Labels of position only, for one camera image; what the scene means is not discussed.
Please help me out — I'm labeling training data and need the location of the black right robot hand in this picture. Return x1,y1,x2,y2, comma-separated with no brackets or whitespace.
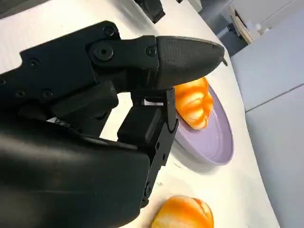
0,20,228,228

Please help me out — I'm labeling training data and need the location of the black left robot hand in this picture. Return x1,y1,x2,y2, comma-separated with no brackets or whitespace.
134,0,166,24

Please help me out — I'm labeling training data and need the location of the orange white toy bread roll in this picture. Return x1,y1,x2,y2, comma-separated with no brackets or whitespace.
173,77,214,130
151,195,214,228

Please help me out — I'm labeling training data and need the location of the light wooden workshop desk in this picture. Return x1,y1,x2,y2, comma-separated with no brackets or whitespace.
227,4,274,46

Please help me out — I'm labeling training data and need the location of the grey partition panel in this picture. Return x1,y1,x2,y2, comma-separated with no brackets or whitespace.
231,30,304,113
244,83,304,228

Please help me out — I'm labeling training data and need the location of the lilac plate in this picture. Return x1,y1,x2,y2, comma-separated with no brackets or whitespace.
172,85,235,165

